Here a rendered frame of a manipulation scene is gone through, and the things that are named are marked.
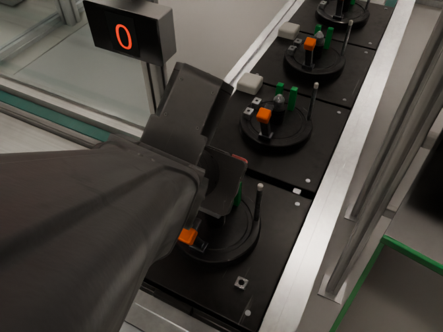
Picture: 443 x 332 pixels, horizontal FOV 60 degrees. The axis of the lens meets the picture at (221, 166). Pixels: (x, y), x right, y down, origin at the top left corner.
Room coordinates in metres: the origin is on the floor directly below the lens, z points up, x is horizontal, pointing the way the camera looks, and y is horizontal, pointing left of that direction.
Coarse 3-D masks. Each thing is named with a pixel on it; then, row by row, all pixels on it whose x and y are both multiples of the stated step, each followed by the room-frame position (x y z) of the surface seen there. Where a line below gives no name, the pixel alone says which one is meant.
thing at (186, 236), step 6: (198, 222) 0.27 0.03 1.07; (192, 228) 0.27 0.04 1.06; (198, 228) 0.27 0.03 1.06; (180, 234) 0.25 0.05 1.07; (186, 234) 0.25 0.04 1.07; (192, 234) 0.25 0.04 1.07; (180, 240) 0.25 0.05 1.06; (186, 240) 0.24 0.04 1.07; (192, 240) 0.25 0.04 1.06; (198, 240) 0.27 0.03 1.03; (198, 246) 0.26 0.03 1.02
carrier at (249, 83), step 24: (240, 96) 0.65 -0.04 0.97; (264, 96) 0.65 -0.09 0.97; (288, 96) 0.65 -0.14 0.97; (312, 96) 0.55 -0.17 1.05; (240, 120) 0.55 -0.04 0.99; (288, 120) 0.55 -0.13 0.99; (312, 120) 0.57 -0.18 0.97; (336, 120) 0.57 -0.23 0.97; (216, 144) 0.51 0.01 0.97; (240, 144) 0.51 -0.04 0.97; (264, 144) 0.49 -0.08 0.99; (288, 144) 0.49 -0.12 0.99; (312, 144) 0.51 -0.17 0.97; (336, 144) 0.51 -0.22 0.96; (264, 168) 0.45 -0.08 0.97; (288, 168) 0.45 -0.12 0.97; (312, 168) 0.45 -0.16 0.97; (312, 192) 0.39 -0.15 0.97
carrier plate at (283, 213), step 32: (288, 192) 0.39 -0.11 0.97; (288, 224) 0.33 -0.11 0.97; (256, 256) 0.27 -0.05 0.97; (288, 256) 0.27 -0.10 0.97; (160, 288) 0.23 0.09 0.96; (192, 288) 0.22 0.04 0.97; (224, 288) 0.22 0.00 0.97; (256, 288) 0.22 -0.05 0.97; (224, 320) 0.18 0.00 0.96; (256, 320) 0.18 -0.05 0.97
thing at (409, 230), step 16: (432, 160) 0.23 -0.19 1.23; (416, 176) 0.21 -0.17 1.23; (432, 176) 0.22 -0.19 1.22; (416, 192) 0.21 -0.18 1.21; (432, 192) 0.21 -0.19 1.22; (400, 208) 0.19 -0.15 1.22; (416, 208) 0.20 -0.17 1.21; (432, 208) 0.19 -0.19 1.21; (400, 224) 0.18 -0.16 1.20; (416, 224) 0.18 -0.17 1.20; (432, 224) 0.18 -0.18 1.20; (384, 240) 0.17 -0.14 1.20; (400, 240) 0.17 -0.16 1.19; (416, 240) 0.17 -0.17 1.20; (432, 240) 0.17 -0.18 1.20; (416, 256) 0.15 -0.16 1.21; (432, 256) 0.16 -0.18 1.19
